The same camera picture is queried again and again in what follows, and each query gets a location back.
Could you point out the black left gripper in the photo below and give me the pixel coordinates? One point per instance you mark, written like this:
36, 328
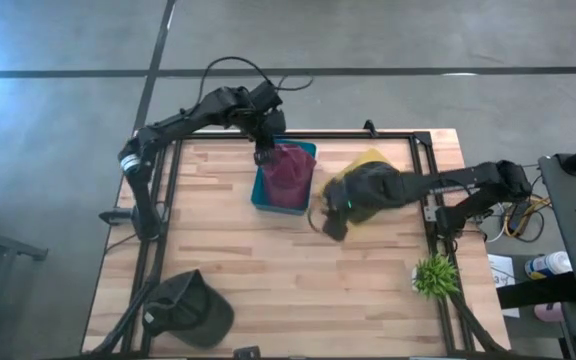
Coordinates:
268, 127

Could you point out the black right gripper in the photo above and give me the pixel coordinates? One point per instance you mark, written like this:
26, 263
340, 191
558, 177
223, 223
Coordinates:
340, 207

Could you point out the maroon baseball cap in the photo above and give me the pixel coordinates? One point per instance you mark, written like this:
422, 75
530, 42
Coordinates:
288, 175

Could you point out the olive grey baseball cap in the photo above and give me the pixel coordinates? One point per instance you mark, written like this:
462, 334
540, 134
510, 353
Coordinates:
365, 216
203, 320

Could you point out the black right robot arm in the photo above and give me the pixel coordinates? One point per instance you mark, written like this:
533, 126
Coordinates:
468, 180

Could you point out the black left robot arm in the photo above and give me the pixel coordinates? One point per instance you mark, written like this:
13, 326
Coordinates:
178, 120

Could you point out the blue plastic bin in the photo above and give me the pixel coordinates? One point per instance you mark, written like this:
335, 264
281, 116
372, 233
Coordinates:
268, 207

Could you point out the yellow plastic bin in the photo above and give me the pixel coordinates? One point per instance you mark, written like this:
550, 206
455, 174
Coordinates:
353, 162

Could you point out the grey metal mounting plate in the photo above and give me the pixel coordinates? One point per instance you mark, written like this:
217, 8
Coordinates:
431, 212

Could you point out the small green artificial plant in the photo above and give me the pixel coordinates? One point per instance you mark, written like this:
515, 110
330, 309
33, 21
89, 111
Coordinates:
435, 276

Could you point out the white paper sheet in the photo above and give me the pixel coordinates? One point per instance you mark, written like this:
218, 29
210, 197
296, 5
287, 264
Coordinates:
500, 270

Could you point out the black bar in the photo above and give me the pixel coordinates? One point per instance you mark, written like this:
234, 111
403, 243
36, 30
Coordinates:
538, 292

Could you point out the white and blue canister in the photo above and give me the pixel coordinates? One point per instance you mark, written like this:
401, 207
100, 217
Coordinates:
548, 265

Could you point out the pink object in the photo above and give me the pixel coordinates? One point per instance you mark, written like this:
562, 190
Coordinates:
549, 312

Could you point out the grey side table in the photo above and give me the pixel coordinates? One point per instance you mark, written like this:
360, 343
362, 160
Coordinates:
573, 210

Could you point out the black aluminium table frame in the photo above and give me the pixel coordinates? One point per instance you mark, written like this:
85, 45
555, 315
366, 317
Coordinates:
298, 135

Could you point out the black frame clamp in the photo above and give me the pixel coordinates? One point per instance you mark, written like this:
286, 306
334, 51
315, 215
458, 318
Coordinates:
370, 128

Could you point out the black table-level camera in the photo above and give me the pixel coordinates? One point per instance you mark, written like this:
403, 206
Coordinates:
246, 354

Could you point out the black mounting bracket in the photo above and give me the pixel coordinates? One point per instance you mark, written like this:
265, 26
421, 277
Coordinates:
115, 216

